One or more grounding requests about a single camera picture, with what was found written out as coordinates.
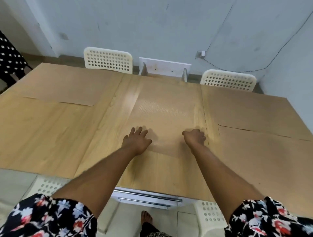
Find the wooden table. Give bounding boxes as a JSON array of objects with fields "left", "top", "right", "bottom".
[{"left": 0, "top": 62, "right": 313, "bottom": 220}]

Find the beige textured placemat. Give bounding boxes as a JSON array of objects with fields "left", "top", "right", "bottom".
[
  {"left": 206, "top": 125, "right": 313, "bottom": 219},
  {"left": 127, "top": 83, "right": 209, "bottom": 159},
  {"left": 6, "top": 63, "right": 124, "bottom": 107},
  {"left": 201, "top": 85, "right": 313, "bottom": 142}
]

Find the person's right hand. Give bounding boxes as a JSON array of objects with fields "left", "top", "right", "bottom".
[{"left": 182, "top": 129, "right": 207, "bottom": 148}]

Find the person's bare foot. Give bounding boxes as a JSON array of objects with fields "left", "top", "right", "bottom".
[{"left": 140, "top": 211, "right": 154, "bottom": 226}]

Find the black wall cable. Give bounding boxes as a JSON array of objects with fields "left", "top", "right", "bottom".
[{"left": 203, "top": 17, "right": 313, "bottom": 73}]

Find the thin grey wall cable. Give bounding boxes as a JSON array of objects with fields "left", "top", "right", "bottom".
[{"left": 206, "top": 5, "right": 234, "bottom": 52}]

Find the black floral garment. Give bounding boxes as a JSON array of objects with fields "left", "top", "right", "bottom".
[{"left": 0, "top": 193, "right": 313, "bottom": 237}]

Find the person's left hand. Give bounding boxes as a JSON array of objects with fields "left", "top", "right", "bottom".
[{"left": 121, "top": 126, "right": 153, "bottom": 157}]

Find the person's right forearm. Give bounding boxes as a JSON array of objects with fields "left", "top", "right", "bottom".
[{"left": 190, "top": 143, "right": 266, "bottom": 224}]

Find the person's left forearm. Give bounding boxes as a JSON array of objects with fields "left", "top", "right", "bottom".
[{"left": 51, "top": 145, "right": 140, "bottom": 219}]

